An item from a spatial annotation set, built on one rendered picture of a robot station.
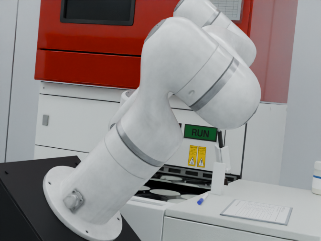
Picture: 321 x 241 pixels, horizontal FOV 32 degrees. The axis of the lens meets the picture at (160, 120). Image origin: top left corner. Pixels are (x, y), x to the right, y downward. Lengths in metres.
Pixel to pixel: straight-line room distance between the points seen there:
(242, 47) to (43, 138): 1.10
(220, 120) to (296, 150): 2.37
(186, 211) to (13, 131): 2.98
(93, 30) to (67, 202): 1.06
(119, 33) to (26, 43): 2.18
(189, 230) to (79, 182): 0.31
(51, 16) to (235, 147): 0.83
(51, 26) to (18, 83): 2.03
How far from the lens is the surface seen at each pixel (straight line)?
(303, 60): 3.34
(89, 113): 2.09
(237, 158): 1.88
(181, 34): 0.96
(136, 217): 1.33
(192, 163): 1.92
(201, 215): 1.27
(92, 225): 1.11
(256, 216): 1.30
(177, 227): 1.29
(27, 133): 4.09
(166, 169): 1.96
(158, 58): 0.96
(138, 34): 1.96
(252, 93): 0.99
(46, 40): 2.15
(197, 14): 1.35
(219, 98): 0.97
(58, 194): 1.11
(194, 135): 1.91
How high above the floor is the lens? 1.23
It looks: 3 degrees down
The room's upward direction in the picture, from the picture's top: 5 degrees clockwise
